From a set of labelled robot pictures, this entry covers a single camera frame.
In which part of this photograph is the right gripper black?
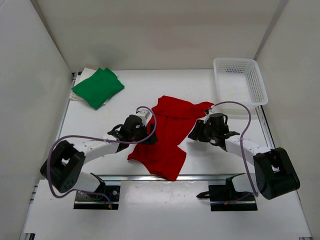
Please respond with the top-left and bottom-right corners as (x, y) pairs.
(188, 120), (218, 144)

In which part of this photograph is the red t shirt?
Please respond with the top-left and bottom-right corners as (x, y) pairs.
(127, 95), (213, 181)

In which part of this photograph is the green t shirt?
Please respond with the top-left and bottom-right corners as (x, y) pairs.
(71, 67), (126, 110)

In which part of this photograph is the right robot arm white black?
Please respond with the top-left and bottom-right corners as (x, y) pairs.
(188, 113), (301, 200)

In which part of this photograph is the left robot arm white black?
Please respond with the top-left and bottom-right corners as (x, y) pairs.
(40, 109), (157, 201)

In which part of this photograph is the white plastic basket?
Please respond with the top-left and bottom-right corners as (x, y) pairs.
(213, 57), (268, 109)

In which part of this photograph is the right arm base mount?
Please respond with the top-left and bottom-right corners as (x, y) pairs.
(196, 173), (258, 212)

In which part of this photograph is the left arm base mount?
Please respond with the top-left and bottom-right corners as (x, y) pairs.
(73, 173), (121, 210)

